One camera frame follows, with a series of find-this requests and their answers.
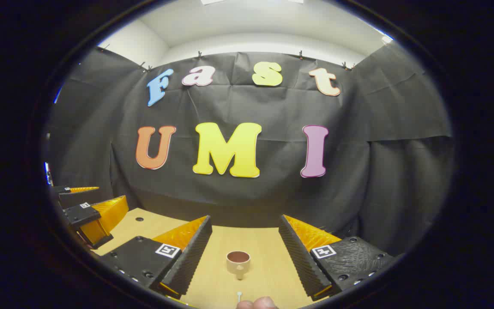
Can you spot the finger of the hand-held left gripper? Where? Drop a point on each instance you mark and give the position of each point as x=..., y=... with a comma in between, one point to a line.
x=62, y=189
x=79, y=213

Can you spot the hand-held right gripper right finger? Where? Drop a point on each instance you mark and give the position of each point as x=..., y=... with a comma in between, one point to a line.
x=300, y=262

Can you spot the black backdrop cloth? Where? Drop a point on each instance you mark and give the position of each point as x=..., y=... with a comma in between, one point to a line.
x=272, y=111

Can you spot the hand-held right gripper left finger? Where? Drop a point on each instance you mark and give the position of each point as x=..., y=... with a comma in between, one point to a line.
x=191, y=262

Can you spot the light wooden desktop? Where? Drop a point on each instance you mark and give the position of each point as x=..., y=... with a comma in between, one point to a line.
x=268, y=266

